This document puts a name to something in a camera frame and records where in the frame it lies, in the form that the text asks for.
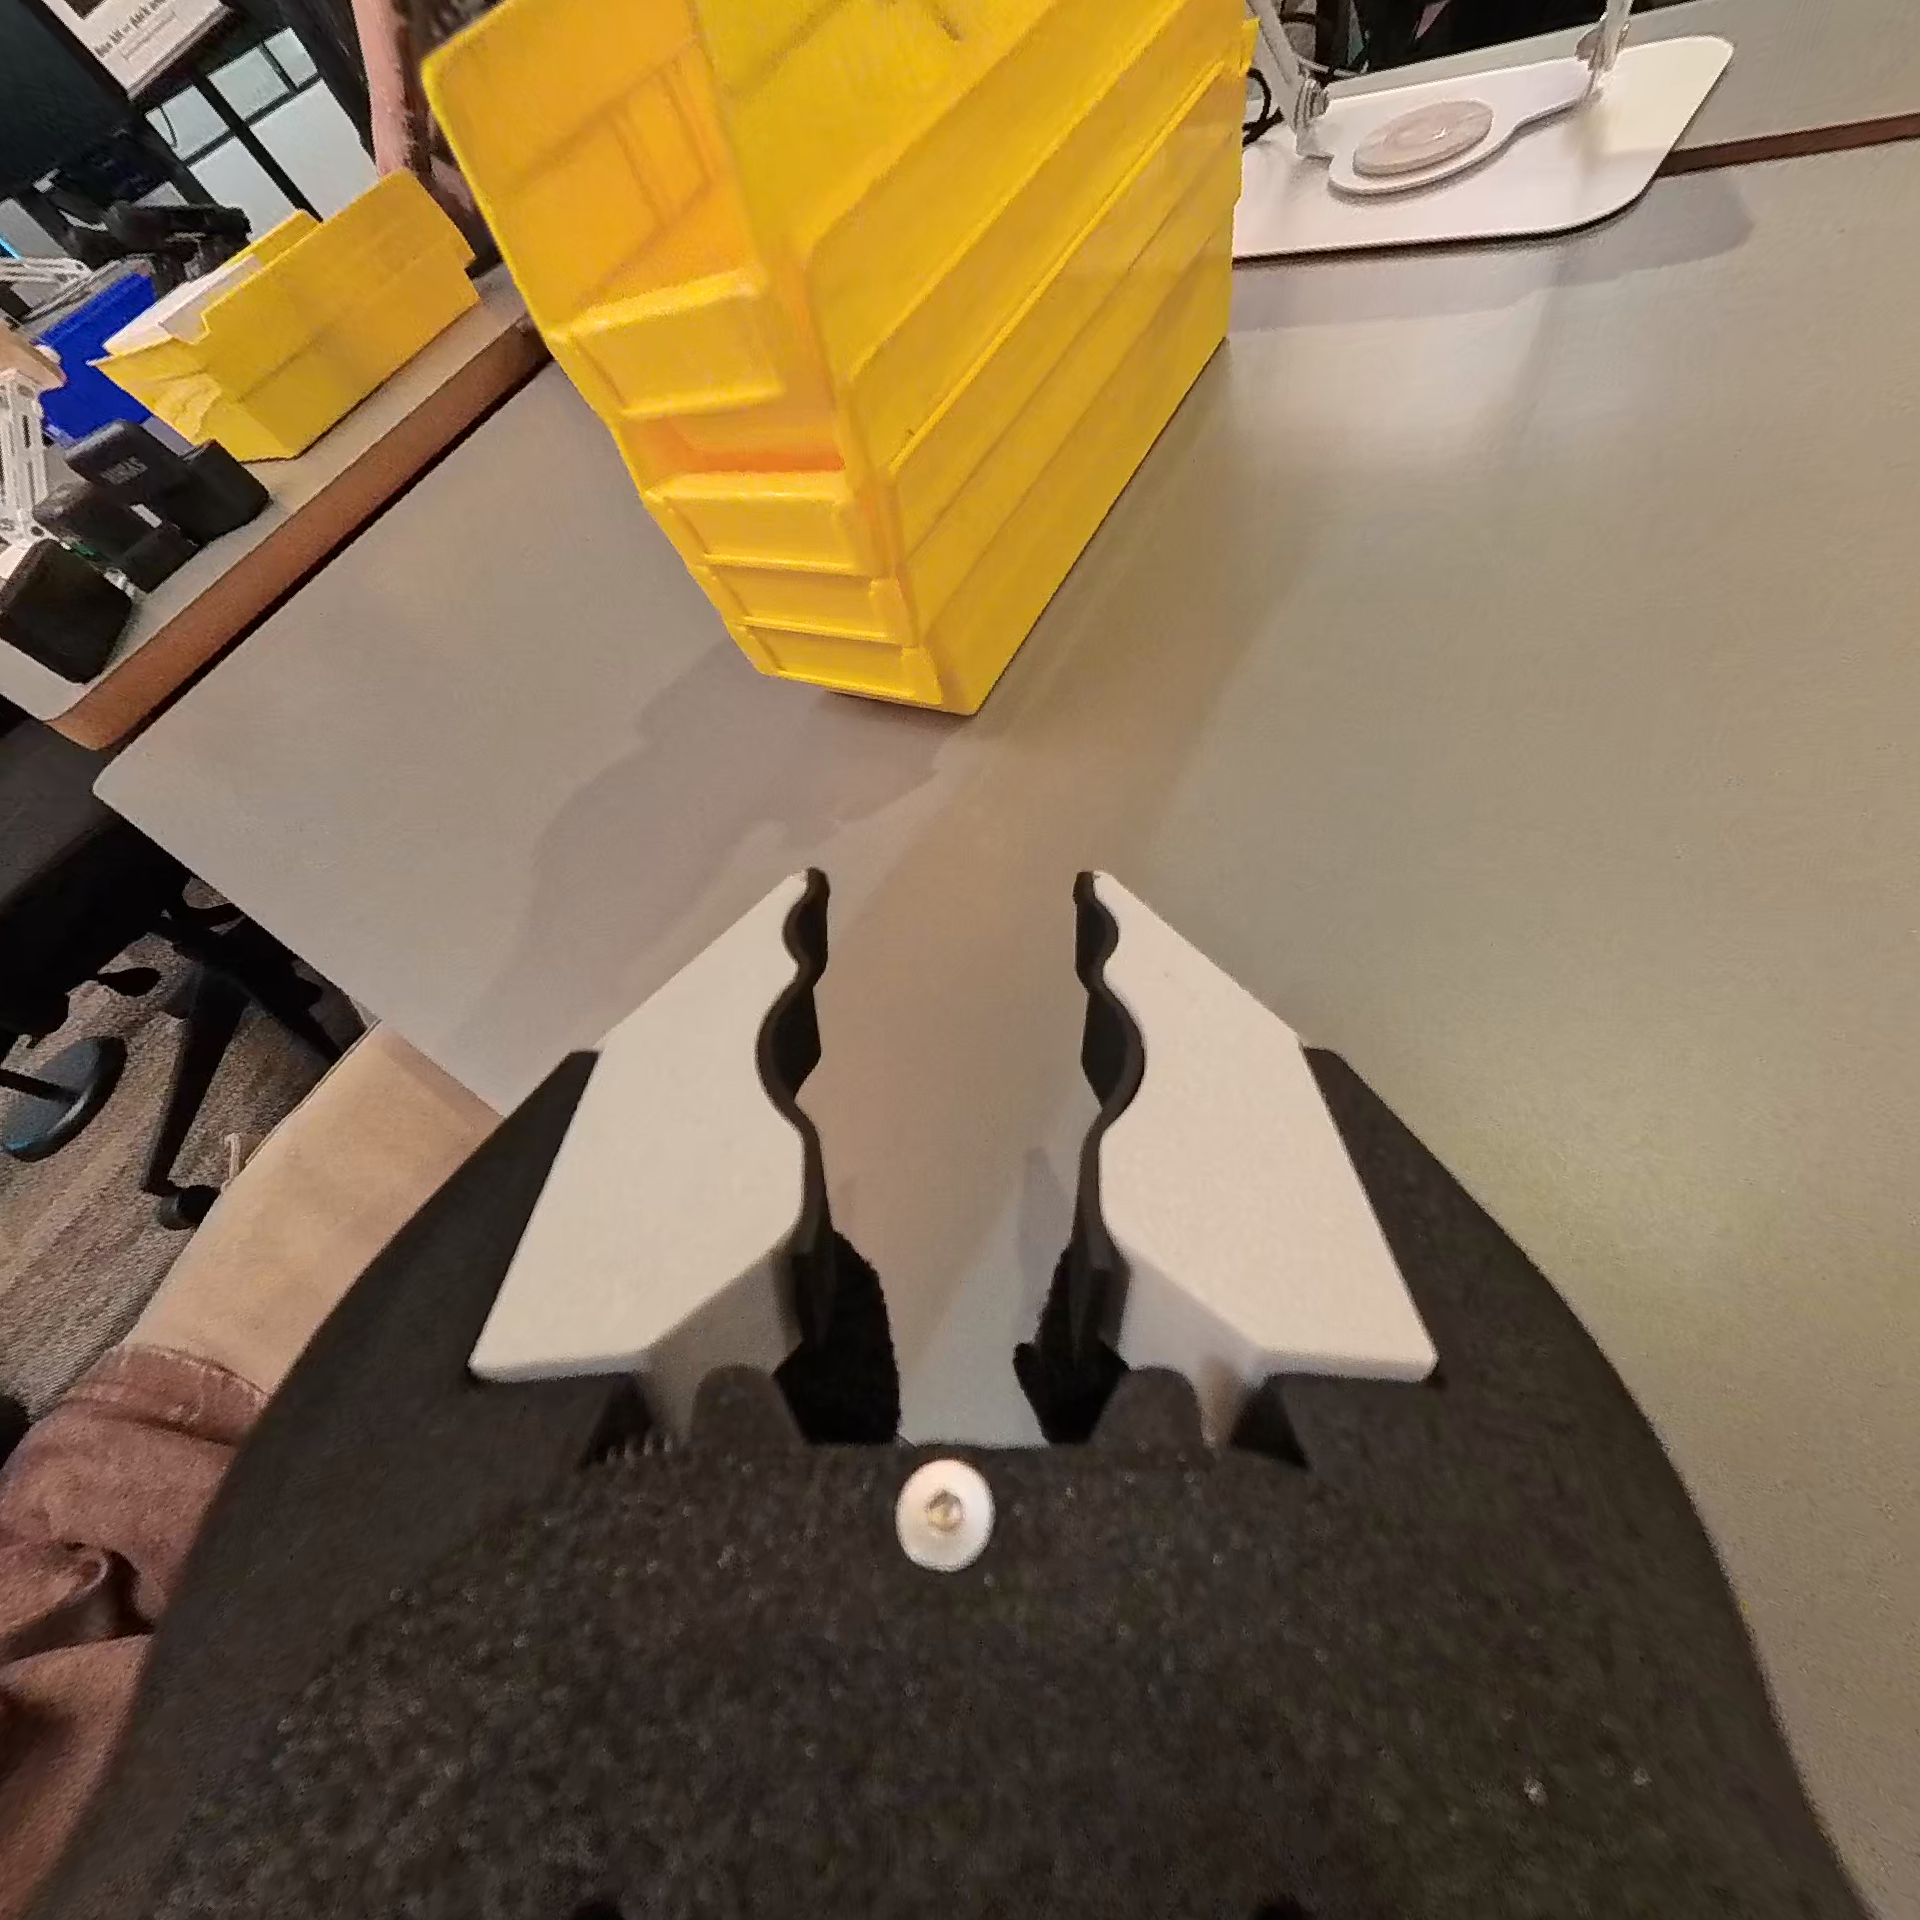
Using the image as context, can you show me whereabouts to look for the black white tag board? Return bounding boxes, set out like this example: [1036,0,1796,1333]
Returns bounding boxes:
[27,0,242,97]

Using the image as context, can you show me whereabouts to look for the white jointed stand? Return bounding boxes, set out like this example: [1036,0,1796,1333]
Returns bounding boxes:
[0,337,71,567]

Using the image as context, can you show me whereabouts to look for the person's beige trousers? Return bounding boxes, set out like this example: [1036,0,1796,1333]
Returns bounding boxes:
[128,1030,508,1369]

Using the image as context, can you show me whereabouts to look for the blue plastic bin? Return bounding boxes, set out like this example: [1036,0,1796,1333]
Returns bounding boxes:
[33,268,157,440]

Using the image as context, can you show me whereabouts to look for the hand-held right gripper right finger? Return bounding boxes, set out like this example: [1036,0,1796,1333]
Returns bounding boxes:
[1075,873,1436,1445]

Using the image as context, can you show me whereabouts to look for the black case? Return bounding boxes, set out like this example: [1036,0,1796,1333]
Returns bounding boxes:
[71,421,271,550]
[0,535,133,688]

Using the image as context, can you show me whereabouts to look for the black office chair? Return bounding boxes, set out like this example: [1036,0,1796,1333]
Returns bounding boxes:
[0,731,364,1231]

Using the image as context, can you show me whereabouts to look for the black computer monitor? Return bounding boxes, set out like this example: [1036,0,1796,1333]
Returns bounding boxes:
[0,0,128,187]

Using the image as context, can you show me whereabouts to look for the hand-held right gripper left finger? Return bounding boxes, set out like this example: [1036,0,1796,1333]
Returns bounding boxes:
[473,873,833,1424]

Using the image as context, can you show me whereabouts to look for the grey desk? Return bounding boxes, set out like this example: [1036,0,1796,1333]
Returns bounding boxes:
[95,0,1920,1920]

